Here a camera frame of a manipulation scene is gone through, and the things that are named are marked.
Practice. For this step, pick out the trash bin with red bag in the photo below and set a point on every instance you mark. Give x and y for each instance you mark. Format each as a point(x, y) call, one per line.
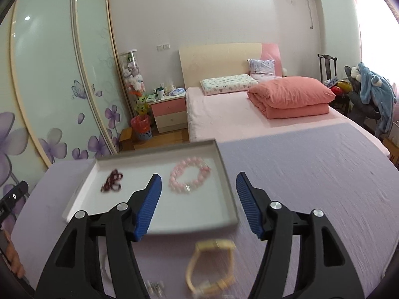
point(140, 126)

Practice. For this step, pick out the pink curtain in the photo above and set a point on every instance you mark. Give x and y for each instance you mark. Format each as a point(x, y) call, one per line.
point(353, 0)

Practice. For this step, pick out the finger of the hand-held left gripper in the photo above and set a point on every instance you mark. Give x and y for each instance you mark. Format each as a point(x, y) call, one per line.
point(14, 196)

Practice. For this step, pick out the white wall socket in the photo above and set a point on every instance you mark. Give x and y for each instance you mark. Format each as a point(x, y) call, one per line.
point(163, 47)

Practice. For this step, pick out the floral white pillow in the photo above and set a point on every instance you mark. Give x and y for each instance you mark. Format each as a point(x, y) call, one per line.
point(227, 84)

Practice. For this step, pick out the small lilac pillow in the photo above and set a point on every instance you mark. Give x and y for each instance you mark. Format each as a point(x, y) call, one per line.
point(261, 68)

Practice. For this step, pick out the yellow and red toy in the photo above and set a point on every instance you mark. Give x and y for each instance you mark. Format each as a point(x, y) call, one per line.
point(341, 87)

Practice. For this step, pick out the folded salmon pink quilt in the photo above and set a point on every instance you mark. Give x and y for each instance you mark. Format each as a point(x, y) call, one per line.
point(290, 96)

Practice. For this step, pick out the blue plush toy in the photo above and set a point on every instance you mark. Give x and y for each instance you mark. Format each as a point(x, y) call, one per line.
point(371, 90)

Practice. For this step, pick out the small silver earrings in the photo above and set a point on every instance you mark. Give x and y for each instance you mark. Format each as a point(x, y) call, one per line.
point(155, 287)

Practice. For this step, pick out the white shallow tray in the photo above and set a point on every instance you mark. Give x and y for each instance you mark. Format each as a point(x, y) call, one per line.
point(187, 211)

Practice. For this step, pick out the blue packet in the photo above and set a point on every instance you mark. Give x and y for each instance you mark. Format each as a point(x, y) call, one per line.
point(177, 92)

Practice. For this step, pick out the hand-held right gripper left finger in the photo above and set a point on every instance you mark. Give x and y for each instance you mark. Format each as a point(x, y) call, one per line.
point(149, 205)

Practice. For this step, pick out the clear plush toy display tube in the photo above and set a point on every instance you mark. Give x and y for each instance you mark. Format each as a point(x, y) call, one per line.
point(132, 78)

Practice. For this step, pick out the pink and white nightstand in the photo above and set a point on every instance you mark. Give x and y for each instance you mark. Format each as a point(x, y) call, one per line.
point(168, 112)

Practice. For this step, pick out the bed with pink sheet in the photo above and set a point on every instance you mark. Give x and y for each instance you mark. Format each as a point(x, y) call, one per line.
point(224, 115)

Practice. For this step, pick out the purple table cloth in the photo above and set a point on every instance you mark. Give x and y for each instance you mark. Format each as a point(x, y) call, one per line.
point(311, 177)

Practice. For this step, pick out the cream and pink headboard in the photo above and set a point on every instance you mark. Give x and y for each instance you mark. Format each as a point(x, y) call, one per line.
point(218, 59)

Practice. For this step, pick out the person's left hand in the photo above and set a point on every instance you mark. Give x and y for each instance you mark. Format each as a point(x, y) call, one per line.
point(14, 255)

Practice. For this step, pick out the flower print sliding wardrobe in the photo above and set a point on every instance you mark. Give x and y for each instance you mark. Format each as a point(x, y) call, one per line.
point(46, 68)

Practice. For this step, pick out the dark wooden chair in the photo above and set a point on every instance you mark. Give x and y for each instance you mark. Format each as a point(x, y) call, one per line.
point(327, 65)

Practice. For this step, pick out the white mug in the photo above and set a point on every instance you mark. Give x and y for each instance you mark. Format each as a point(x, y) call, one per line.
point(160, 93)

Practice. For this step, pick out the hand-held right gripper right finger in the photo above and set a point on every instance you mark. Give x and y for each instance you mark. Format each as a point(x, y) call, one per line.
point(249, 205)

